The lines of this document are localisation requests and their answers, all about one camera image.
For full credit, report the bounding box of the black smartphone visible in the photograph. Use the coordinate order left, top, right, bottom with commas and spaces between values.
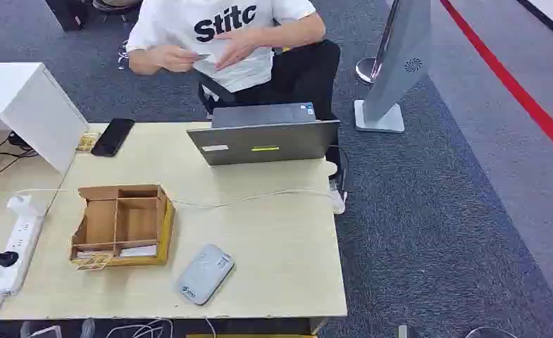
90, 118, 136, 158

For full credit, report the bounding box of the chrome stanchion pole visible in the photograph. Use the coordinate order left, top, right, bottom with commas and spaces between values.
354, 0, 402, 85

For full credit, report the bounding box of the yellow patterned card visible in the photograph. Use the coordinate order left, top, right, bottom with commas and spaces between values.
73, 254, 114, 272

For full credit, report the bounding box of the white power adapter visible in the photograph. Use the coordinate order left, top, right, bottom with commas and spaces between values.
328, 179, 349, 216

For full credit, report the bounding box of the grey oblong pouch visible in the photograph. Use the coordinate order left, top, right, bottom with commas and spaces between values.
177, 244, 235, 307

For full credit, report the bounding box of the person's right hand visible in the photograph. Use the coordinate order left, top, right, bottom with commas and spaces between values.
152, 44, 201, 74

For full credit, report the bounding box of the grey laptop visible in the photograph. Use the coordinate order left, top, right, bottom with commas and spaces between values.
186, 102, 341, 167

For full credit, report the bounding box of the person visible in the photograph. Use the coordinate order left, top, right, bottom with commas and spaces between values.
125, 0, 342, 123

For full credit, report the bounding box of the black laptop cable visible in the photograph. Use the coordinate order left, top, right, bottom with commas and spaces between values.
325, 144, 356, 194

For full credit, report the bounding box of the silver standing display panel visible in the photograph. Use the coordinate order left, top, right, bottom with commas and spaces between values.
354, 0, 433, 134

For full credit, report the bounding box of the white cable bundle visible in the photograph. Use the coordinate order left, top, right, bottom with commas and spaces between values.
105, 318, 175, 338

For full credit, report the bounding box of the thin white cable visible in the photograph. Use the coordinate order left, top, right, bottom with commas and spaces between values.
16, 187, 340, 209

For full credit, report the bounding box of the yellow card pack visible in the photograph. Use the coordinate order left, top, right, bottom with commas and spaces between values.
75, 132, 102, 154

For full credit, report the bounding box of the person's left hand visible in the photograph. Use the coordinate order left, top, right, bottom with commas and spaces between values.
213, 28, 261, 72

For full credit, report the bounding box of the black cable bundle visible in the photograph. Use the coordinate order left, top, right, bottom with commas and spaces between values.
0, 131, 39, 179

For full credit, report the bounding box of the white power strip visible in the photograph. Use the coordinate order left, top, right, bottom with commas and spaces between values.
0, 195, 47, 296

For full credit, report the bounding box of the black office chair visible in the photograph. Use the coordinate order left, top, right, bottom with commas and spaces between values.
197, 70, 238, 116

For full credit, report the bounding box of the wooden card box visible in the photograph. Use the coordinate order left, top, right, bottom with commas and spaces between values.
69, 184, 176, 272

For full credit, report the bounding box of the white cabinet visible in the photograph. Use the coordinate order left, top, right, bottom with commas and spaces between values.
0, 62, 90, 175

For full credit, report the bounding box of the black furniture block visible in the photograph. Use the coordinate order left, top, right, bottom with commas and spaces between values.
44, 0, 92, 32

